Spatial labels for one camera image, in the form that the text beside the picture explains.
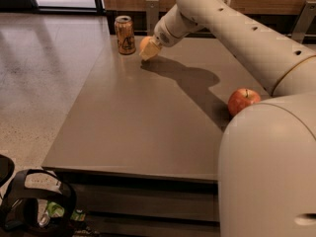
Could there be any metal wall bracket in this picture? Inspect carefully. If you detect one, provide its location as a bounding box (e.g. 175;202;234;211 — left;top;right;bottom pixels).
291;0;316;43
145;0;159;36

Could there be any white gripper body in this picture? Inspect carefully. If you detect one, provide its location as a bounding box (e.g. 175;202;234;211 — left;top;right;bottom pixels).
154;15;184;47

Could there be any grey table cabinet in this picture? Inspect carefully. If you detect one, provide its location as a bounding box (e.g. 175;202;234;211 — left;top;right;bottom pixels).
42;39;263;237

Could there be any orange fruit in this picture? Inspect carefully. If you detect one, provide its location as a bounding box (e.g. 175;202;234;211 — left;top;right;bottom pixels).
139;36;152;51

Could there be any orange soda can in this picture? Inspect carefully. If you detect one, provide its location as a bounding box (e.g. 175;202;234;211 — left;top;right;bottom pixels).
115;16;136;55

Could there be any left metal wall bracket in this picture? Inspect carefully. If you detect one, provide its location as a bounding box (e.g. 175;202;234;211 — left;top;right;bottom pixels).
145;0;159;36

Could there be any green packet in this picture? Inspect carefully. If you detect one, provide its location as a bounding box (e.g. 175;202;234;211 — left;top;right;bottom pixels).
45;201;86;221

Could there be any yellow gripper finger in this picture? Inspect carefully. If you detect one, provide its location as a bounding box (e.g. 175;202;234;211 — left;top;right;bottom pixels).
139;38;161;61

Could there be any right metal wall bracket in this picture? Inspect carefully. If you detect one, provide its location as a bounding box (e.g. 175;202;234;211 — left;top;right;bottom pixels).
291;0;316;43

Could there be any red apple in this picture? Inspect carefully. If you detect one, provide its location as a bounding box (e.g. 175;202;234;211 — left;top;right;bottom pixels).
227;88;261;117

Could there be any black chair edge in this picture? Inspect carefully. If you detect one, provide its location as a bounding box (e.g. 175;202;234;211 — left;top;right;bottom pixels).
0;155;15;187

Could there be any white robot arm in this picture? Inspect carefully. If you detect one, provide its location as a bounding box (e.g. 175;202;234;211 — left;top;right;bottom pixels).
140;0;316;237

